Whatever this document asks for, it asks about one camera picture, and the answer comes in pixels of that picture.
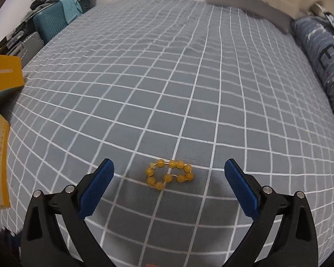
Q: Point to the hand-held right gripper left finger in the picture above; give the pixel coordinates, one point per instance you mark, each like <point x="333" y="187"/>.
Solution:
<point x="96" y="189"/>

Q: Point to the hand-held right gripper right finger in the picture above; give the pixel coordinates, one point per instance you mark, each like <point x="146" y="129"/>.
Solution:
<point x="242" y="189"/>

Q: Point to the blue and yellow cardboard box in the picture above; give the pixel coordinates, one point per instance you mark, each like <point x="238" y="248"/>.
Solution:
<point x="2" y="72"/>

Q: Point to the grey checked bed sheet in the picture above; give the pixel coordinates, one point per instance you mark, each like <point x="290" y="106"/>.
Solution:
<point x="169" y="75"/>

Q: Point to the blue-grey printed pillow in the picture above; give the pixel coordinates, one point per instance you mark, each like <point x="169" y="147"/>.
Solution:
<point x="323" y="61"/>

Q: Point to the grey suitcase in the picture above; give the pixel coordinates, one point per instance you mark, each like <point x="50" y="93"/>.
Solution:
<point x="30" y="47"/>

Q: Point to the teal suitcase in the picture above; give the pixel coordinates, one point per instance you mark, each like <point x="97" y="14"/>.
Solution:
<point x="50" y="22"/>

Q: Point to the black electronics pile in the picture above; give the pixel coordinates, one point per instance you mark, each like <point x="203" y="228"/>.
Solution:
<point x="15" y="34"/>

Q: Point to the dark teal storage bin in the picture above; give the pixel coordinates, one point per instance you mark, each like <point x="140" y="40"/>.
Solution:
<point x="86" y="4"/>

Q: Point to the teal cloth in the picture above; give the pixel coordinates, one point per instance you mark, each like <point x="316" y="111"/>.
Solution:
<point x="71" y="5"/>

